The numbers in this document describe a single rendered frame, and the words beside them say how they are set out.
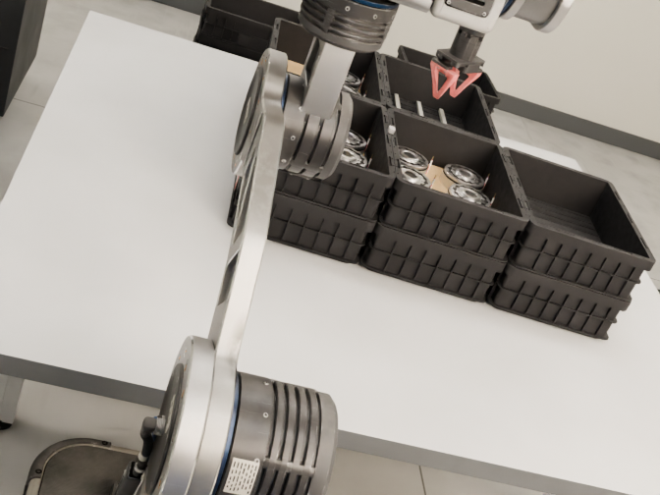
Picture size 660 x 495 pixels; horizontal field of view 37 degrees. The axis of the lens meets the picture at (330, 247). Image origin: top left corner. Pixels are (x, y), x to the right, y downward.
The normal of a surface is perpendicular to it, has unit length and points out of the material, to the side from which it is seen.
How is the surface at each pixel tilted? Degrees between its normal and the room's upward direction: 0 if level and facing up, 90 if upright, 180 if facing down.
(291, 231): 90
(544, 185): 90
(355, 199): 90
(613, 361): 0
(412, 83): 90
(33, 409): 0
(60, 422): 0
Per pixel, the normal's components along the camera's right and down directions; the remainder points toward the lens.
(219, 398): 0.33, -0.55
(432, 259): 0.00, 0.50
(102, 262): 0.33, -0.82
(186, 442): 0.25, -0.07
